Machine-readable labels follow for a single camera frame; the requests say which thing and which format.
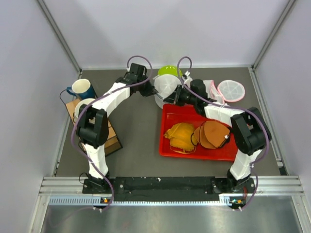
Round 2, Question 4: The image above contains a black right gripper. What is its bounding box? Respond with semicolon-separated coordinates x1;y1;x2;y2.
164;84;198;107

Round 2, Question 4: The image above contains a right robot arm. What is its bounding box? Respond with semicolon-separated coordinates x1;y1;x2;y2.
163;79;272;192

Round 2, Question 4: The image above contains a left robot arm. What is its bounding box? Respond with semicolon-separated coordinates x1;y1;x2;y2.
75;63;157;193

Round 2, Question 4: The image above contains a yellow lace bra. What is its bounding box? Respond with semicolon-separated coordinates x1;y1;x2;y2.
164;123;198;154

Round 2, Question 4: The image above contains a pink-trimmed mesh laundry bag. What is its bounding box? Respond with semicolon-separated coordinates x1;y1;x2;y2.
203;80;245;104

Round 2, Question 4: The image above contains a red plastic tray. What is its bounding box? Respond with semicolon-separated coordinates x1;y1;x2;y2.
159;104;238;162

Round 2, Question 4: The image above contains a green plastic plate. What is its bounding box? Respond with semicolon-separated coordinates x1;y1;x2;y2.
157;65;182;77

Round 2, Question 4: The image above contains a blue mug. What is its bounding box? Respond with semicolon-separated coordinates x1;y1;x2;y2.
66;79;97;100

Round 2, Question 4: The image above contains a white bowl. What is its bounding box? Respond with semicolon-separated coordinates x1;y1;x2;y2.
73;98;96;123

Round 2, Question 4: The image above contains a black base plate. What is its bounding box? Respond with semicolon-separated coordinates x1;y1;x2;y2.
83;177;255;194

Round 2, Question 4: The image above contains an aluminium frame rail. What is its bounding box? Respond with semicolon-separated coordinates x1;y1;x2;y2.
39;176;304;207

